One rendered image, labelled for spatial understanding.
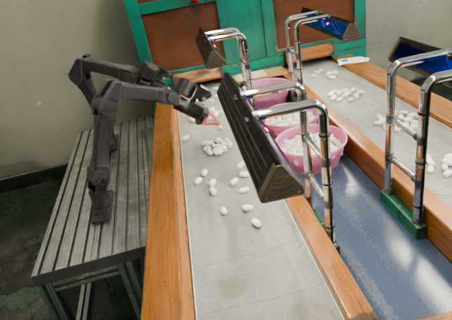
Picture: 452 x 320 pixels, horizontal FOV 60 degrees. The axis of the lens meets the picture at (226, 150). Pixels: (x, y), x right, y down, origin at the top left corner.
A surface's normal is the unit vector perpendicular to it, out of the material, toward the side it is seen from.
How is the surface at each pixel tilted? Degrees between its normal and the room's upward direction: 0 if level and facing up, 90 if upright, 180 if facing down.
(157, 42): 90
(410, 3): 90
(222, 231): 0
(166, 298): 0
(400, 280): 0
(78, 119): 90
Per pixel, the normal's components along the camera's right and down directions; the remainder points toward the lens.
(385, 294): -0.17, -0.88
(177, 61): 0.14, 0.42
